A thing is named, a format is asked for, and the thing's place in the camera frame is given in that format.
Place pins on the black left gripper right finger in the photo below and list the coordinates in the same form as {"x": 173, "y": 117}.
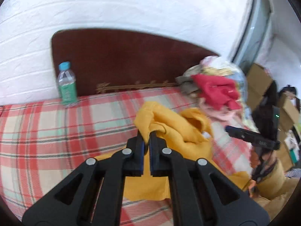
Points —
{"x": 158, "y": 165}

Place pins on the red plaid bed sheet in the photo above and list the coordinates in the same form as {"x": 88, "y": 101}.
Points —
{"x": 42, "y": 142}

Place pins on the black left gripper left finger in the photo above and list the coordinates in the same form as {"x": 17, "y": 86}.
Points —
{"x": 134, "y": 164}

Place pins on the dark brown wooden headboard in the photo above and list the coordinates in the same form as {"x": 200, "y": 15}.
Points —
{"x": 109, "y": 60}

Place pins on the pink garment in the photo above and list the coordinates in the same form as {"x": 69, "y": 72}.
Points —
{"x": 224, "y": 114}

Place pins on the green label water bottle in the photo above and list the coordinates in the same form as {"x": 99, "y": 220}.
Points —
{"x": 67, "y": 84}

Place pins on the yellow jacket right sleeve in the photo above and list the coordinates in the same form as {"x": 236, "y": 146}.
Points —
{"x": 275, "y": 190}

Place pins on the yellow t-shirt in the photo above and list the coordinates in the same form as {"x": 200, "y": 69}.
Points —
{"x": 183, "y": 132}

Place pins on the red garment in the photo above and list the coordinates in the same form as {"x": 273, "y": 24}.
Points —
{"x": 218, "y": 91}

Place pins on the right hand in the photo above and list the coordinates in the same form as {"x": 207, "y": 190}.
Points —
{"x": 269, "y": 159}

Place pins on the grey brown garment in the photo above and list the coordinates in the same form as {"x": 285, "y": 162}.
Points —
{"x": 187, "y": 86}

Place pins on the stacked cardboard boxes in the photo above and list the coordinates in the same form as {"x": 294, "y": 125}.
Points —
{"x": 262, "y": 91}

